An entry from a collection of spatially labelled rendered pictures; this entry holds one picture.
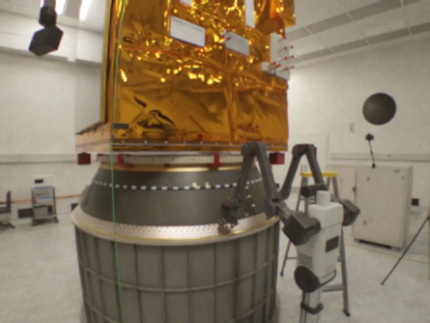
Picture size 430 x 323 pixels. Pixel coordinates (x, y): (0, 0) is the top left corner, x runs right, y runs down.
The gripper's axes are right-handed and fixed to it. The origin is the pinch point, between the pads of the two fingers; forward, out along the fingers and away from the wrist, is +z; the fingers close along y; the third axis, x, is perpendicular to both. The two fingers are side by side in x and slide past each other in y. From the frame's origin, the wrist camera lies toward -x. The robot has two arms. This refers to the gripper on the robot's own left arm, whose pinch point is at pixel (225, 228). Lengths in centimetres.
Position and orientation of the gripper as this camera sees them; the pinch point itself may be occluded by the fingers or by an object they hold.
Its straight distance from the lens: 167.0
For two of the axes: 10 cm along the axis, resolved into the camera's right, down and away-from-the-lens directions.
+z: -2.6, 8.5, 4.7
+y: -8.6, 0.2, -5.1
